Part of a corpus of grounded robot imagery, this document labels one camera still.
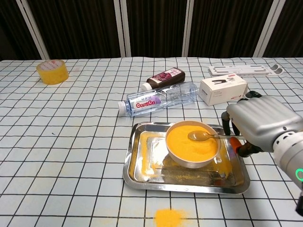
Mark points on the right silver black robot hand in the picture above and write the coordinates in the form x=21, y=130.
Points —
x=260, y=118

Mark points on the clear plastic water bottle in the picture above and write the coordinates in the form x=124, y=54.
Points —
x=161, y=99

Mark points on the yellow packing tape roll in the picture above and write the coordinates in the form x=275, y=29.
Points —
x=53, y=74

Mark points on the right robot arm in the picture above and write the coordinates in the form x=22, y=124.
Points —
x=288, y=153

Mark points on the dark juice bottle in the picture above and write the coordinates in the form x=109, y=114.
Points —
x=165, y=78

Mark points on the white stapler box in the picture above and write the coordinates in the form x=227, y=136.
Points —
x=220, y=91

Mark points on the white black-grid tablecloth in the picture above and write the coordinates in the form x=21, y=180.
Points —
x=71, y=142

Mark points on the bowl of yellow powder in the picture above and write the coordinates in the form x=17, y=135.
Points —
x=189, y=151

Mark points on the rectangular steel tray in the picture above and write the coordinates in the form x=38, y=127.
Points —
x=146, y=175

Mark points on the small metal spoon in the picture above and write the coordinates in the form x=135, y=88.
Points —
x=197, y=136

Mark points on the spilled yellow powder pile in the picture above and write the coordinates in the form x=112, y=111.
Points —
x=168, y=217

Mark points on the white screen frame post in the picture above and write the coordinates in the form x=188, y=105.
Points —
x=123, y=28
x=266, y=28
x=33, y=28
x=189, y=28

